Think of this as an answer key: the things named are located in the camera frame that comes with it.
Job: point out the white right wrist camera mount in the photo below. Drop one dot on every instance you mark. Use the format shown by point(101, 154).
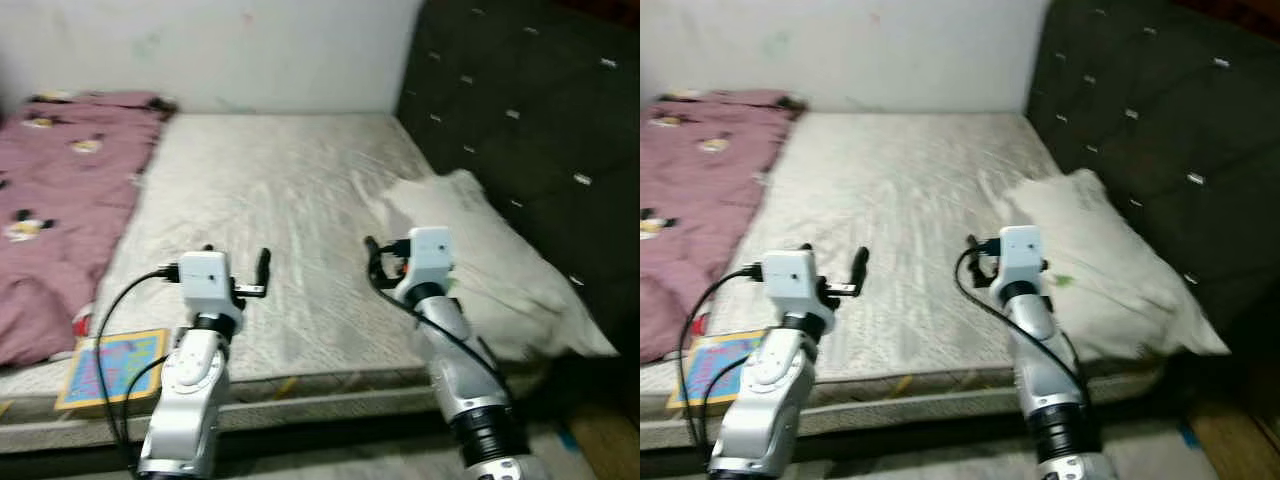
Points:
point(432, 255)
point(1024, 255)

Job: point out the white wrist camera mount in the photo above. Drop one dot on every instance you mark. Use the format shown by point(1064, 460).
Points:
point(790, 282)
point(432, 255)
point(1024, 255)
point(205, 282)

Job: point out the pink cartoon mouse blanket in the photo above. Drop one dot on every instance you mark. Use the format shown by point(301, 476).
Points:
point(60, 200)
point(690, 200)

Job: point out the white pillow with green mark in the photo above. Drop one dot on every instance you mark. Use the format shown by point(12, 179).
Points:
point(1120, 280)
point(510, 280)

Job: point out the white quilted mattress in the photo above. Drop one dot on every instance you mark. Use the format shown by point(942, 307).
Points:
point(900, 200)
point(290, 200)

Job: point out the colourful yellow framed picture book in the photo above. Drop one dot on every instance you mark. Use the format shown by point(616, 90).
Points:
point(120, 368)
point(725, 368)

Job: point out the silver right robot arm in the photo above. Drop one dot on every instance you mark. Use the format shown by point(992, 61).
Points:
point(465, 380)
point(1050, 380)

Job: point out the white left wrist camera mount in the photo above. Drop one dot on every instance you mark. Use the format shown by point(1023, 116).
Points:
point(790, 282)
point(205, 282)

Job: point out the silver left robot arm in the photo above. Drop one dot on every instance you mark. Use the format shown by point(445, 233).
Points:
point(765, 400)
point(190, 400)

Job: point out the dark tufted headboard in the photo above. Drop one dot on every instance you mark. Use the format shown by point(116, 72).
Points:
point(530, 100)
point(1160, 100)

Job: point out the grey bed base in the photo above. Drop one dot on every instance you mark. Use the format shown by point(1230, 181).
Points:
point(320, 407)
point(900, 410)

